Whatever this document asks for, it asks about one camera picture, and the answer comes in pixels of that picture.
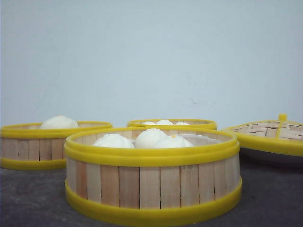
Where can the middle white bun rear basket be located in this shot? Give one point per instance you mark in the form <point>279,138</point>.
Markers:
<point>164,122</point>

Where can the right white bun front basket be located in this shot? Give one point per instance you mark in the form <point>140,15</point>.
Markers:
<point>173,142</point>

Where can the left white bun rear basket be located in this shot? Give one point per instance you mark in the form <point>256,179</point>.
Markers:
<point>149,123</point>

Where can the right white bun rear basket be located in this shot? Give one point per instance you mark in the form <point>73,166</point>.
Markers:
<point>181,123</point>

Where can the bamboo steamer basket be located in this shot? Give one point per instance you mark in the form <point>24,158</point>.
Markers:
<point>193,123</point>
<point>152,187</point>
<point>28,147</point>

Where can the middle white bun front basket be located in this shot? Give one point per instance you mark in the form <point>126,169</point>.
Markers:
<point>148,138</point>

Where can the bamboo steamer lid yellow rim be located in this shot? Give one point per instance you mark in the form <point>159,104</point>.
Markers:
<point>279,136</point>

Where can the white bun in left basket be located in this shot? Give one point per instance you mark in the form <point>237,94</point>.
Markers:
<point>59,122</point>

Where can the white bun basket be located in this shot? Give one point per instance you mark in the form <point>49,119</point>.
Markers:
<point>148,138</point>
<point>149,123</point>
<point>173,142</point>
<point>164,122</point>
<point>181,123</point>
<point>113,141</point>

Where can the left white bun front basket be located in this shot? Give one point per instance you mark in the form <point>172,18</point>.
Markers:
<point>113,141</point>

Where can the white plate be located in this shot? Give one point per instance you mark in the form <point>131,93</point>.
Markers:
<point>273,158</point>

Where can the white paper liner front basket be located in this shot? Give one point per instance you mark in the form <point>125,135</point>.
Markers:
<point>199,140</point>

